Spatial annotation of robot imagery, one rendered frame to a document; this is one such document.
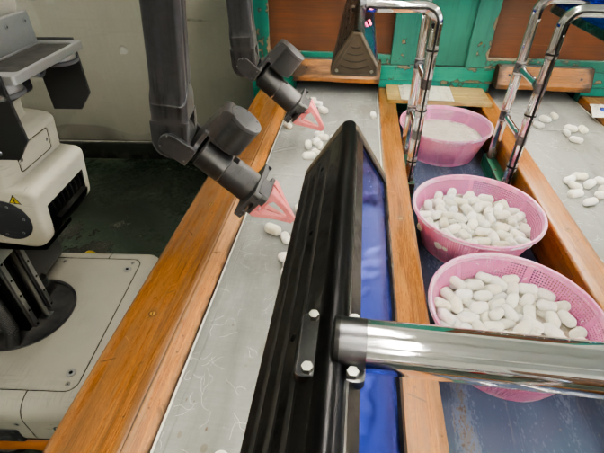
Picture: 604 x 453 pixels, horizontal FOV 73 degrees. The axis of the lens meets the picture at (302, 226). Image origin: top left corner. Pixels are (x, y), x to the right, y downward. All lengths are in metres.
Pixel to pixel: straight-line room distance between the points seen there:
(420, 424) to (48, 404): 0.97
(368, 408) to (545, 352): 0.08
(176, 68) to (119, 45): 1.98
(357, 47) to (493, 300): 0.48
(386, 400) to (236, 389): 0.41
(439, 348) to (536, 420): 0.56
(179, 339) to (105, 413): 0.13
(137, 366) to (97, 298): 0.86
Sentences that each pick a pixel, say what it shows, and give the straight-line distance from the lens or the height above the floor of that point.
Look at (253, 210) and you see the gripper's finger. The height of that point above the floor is 0.84.
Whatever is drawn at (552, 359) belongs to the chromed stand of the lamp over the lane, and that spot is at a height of 1.12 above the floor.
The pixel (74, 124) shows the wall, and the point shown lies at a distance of 2.94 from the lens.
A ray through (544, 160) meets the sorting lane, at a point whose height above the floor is 0.74.
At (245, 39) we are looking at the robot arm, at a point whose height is 1.03.
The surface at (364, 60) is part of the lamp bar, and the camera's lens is 0.73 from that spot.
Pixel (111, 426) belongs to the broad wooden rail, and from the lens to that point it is 0.60.
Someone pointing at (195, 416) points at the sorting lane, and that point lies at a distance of 0.60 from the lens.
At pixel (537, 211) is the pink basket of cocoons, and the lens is 0.99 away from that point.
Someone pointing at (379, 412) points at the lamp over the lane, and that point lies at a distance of 0.21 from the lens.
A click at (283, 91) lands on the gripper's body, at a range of 1.05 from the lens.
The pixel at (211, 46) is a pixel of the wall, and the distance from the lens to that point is 2.45.
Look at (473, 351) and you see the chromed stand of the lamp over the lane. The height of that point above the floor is 1.12.
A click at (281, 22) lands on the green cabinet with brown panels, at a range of 1.55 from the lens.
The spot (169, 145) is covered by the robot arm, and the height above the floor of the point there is 0.97.
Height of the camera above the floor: 1.26
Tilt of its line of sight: 38 degrees down
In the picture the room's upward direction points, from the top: straight up
